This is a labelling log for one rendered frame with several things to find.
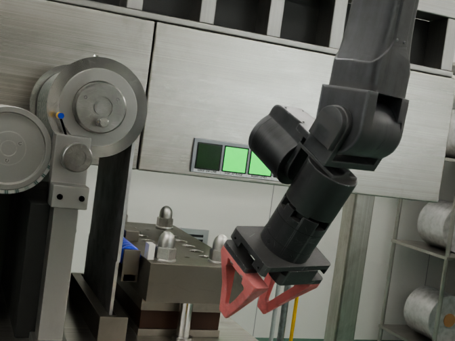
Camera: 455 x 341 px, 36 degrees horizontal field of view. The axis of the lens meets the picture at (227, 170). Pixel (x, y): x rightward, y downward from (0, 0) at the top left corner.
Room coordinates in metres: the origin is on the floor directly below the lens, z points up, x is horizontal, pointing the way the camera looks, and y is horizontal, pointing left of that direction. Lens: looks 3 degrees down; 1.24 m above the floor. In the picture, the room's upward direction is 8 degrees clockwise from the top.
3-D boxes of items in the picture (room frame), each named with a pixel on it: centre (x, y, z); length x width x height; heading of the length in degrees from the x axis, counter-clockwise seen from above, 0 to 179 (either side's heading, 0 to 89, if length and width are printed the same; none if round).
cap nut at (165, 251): (1.08, 0.08, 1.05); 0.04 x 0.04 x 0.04
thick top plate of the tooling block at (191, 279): (1.25, 0.10, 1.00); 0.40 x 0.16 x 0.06; 22
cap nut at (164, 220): (1.42, 0.11, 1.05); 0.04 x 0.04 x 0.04
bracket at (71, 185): (0.99, 0.22, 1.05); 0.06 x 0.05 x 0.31; 22
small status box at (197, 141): (1.48, -0.04, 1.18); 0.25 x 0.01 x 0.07; 112
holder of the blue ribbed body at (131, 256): (1.18, 0.17, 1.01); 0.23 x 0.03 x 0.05; 22
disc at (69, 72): (1.03, 0.20, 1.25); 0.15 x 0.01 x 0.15; 112
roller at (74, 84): (1.15, 0.25, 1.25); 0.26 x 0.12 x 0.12; 22
